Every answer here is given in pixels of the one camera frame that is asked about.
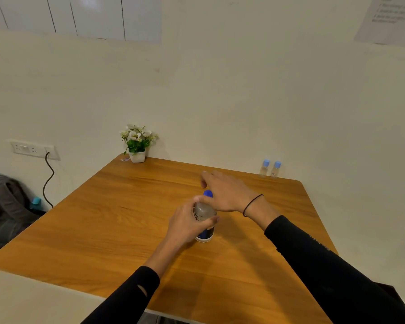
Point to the white paper sheet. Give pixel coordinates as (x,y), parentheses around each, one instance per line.
(391,20)

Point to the white panelled wall board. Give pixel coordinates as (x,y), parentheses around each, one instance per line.
(87,16)

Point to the white wall socket panel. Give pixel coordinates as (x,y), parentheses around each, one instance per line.
(30,149)

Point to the person's right hand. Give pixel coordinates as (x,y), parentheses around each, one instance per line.
(227,195)

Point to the black wrist band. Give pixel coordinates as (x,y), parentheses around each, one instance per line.
(252,203)

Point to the person's left forearm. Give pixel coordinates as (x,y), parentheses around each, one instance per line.
(128,300)

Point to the white flowers in white pot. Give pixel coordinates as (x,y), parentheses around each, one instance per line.
(137,155)

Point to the dark blue bottle cap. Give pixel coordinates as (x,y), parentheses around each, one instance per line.
(208,193)

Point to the person's right forearm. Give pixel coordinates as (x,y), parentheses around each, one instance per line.
(324,266)

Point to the grey backpack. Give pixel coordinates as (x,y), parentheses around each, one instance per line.
(6,215)

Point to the person's left hand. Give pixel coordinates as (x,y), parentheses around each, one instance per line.
(184,226)

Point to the small clear vial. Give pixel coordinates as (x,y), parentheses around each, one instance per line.
(274,173)
(263,172)

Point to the large clear bottle blue label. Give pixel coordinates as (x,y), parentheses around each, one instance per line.
(204,212)

